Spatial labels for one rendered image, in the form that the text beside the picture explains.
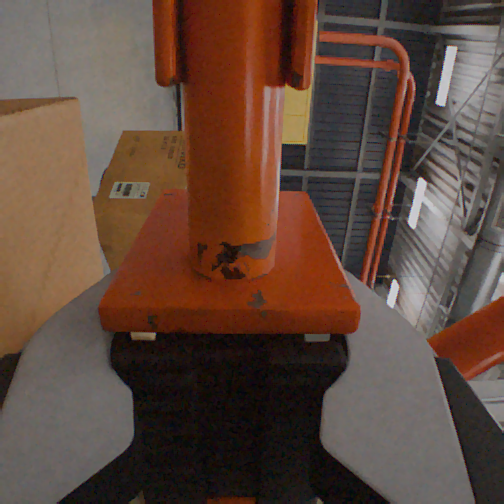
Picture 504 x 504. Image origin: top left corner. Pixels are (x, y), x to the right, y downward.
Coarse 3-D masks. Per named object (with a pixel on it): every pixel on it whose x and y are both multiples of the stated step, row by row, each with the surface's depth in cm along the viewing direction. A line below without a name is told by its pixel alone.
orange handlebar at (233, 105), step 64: (192, 0) 7; (256, 0) 6; (192, 64) 7; (256, 64) 7; (192, 128) 8; (256, 128) 8; (192, 192) 8; (256, 192) 8; (192, 256) 9; (256, 256) 9
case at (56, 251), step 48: (0, 144) 19; (48, 144) 24; (0, 192) 19; (48, 192) 25; (0, 240) 19; (48, 240) 25; (96, 240) 34; (0, 288) 19; (48, 288) 25; (0, 336) 19
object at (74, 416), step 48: (96, 288) 10; (48, 336) 9; (96, 336) 9; (48, 384) 7; (96, 384) 7; (0, 432) 6; (48, 432) 6; (96, 432) 6; (0, 480) 5; (48, 480) 6; (96, 480) 6; (144, 480) 7
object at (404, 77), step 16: (320, 32) 656; (336, 32) 660; (400, 48) 669; (336, 64) 714; (352, 64) 712; (368, 64) 712; (384, 64) 712; (400, 64) 688; (400, 80) 700; (400, 96) 713; (400, 112) 730; (400, 144) 795; (384, 160) 784; (400, 160) 813; (384, 176) 797; (384, 192) 816; (384, 224) 891; (368, 240) 881; (368, 256) 897
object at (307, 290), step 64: (128, 256) 10; (320, 256) 10; (128, 320) 8; (192, 320) 8; (256, 320) 8; (320, 320) 8; (128, 384) 8; (192, 384) 8; (256, 384) 9; (320, 384) 8; (192, 448) 9; (256, 448) 10
